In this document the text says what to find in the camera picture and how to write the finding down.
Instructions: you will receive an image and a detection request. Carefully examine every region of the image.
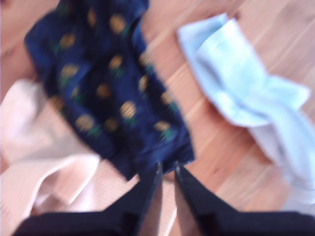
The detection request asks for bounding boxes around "light blue sock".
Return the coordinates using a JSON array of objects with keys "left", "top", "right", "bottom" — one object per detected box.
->
[
  {"left": 195, "top": 18, "right": 311, "bottom": 128},
  {"left": 176, "top": 12, "right": 315, "bottom": 209}
]

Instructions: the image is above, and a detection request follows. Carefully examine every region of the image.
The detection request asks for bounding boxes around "beige ribbed sock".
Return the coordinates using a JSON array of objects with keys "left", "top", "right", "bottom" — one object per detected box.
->
[
  {"left": 0, "top": 78, "right": 83, "bottom": 168},
  {"left": 0, "top": 153, "right": 178, "bottom": 236}
]

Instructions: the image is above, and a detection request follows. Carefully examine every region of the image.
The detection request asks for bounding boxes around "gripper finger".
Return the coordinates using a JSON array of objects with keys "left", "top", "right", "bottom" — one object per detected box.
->
[
  {"left": 175, "top": 161, "right": 237, "bottom": 236},
  {"left": 105, "top": 161, "right": 163, "bottom": 236}
]

